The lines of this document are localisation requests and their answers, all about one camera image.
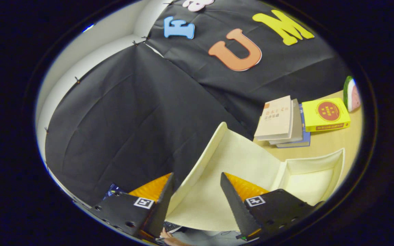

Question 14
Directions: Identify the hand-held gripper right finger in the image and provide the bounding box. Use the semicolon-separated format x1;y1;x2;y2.
220;172;325;241

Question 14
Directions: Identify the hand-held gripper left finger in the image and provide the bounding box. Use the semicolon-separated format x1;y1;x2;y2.
89;173;176;240

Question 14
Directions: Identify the cream fabric storage box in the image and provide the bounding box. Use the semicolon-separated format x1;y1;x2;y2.
166;122;345;233

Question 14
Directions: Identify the black backdrop cloth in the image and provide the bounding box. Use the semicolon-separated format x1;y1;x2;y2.
45;0;352;206

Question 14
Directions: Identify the blue book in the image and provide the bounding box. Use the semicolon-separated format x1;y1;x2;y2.
276;104;311;148

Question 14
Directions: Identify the beige book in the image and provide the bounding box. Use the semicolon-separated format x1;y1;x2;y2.
254;95;294;141

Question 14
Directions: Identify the grey book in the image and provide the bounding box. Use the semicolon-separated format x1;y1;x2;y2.
269;99;303;145

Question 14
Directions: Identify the yellow book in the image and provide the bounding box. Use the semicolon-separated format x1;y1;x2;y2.
301;97;351;132

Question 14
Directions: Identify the watermelon slice plush toy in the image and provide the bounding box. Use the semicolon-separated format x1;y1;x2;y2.
343;76;361;112

